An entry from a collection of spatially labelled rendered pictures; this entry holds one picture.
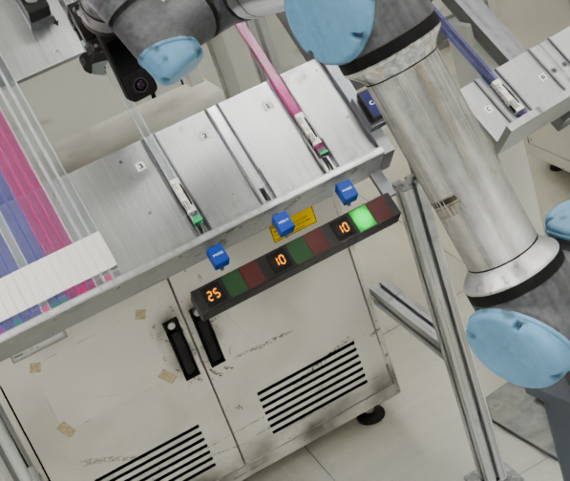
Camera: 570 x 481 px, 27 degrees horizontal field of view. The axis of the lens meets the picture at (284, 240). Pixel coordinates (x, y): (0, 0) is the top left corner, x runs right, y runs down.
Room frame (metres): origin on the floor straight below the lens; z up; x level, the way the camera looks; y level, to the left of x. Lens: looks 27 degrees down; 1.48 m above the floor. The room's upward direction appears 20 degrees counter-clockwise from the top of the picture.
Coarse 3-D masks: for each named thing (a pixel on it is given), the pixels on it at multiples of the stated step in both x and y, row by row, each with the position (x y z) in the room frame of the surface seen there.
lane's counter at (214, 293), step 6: (216, 282) 1.51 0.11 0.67; (204, 288) 1.50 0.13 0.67; (210, 288) 1.50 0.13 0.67; (216, 288) 1.50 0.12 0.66; (204, 294) 1.49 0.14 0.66; (210, 294) 1.49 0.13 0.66; (216, 294) 1.49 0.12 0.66; (222, 294) 1.49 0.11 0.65; (210, 300) 1.49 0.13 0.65; (216, 300) 1.49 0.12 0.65; (222, 300) 1.49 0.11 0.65; (210, 306) 1.48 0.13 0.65
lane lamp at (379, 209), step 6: (378, 198) 1.58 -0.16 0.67; (366, 204) 1.58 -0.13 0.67; (372, 204) 1.58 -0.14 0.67; (378, 204) 1.58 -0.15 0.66; (384, 204) 1.57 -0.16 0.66; (372, 210) 1.57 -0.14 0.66; (378, 210) 1.57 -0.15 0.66; (384, 210) 1.57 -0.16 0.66; (390, 210) 1.57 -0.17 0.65; (378, 216) 1.56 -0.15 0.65; (384, 216) 1.56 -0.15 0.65; (390, 216) 1.56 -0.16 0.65; (378, 222) 1.55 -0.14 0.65
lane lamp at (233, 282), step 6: (228, 276) 1.51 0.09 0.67; (234, 276) 1.51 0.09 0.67; (240, 276) 1.51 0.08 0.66; (222, 282) 1.51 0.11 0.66; (228, 282) 1.50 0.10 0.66; (234, 282) 1.50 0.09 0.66; (240, 282) 1.50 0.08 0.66; (228, 288) 1.50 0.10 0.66; (234, 288) 1.50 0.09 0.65; (240, 288) 1.50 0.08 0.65; (246, 288) 1.49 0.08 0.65; (234, 294) 1.49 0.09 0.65
